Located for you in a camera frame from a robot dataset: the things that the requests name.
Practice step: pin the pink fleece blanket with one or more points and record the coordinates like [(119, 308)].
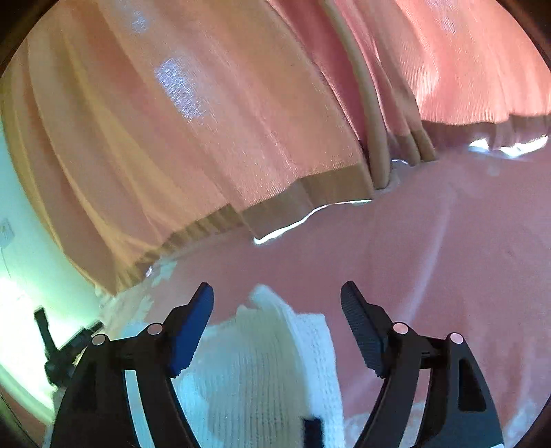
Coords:
[(430, 258)]

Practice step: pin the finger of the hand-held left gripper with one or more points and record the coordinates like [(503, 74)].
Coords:
[(84, 336), (43, 329)]

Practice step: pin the colour-block knit sweater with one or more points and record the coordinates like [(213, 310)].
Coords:
[(258, 379)]

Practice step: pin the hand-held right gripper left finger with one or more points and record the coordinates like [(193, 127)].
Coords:
[(193, 331)]

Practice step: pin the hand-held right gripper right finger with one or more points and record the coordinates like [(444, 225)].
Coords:
[(366, 340)]

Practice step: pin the white wall switch plate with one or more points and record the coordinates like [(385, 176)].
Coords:
[(6, 232)]

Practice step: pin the peach curtain with tan hem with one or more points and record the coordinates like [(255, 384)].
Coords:
[(193, 129)]

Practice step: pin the pink curtain with tan hem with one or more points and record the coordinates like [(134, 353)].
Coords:
[(473, 64)]

